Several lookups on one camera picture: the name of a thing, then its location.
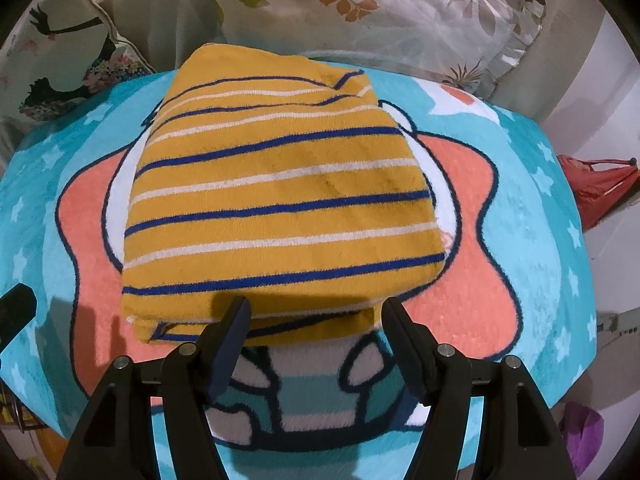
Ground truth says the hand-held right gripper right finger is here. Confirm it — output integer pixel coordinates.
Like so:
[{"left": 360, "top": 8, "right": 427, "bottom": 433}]
[{"left": 381, "top": 297, "right": 571, "bottom": 480}]

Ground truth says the blue cartoon blanket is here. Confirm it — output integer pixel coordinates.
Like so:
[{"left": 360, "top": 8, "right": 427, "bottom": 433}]
[{"left": 0, "top": 57, "right": 598, "bottom": 480}]

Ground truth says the yellow striped shirt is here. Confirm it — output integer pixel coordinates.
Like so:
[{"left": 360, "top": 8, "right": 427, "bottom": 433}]
[{"left": 120, "top": 42, "right": 447, "bottom": 345}]

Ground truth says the leaf print pillow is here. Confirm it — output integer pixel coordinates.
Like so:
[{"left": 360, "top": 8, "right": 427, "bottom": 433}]
[{"left": 187, "top": 0, "right": 546, "bottom": 98}]

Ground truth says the red bag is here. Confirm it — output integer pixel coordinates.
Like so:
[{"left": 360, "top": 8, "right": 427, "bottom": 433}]
[{"left": 556, "top": 154, "right": 640, "bottom": 231}]

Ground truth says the purple cloth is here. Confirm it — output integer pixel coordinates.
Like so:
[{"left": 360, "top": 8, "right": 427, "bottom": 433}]
[{"left": 560, "top": 401, "right": 606, "bottom": 478}]

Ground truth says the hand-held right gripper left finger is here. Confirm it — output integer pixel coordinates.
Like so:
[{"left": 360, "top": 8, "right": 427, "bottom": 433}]
[{"left": 59, "top": 296, "right": 252, "bottom": 480}]

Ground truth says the figure print pillow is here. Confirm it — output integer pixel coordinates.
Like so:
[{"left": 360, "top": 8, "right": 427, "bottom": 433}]
[{"left": 0, "top": 0, "right": 158, "bottom": 123}]

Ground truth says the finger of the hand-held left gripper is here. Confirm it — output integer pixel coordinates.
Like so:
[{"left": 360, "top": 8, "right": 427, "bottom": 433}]
[{"left": 0, "top": 283, "right": 38, "bottom": 352}]

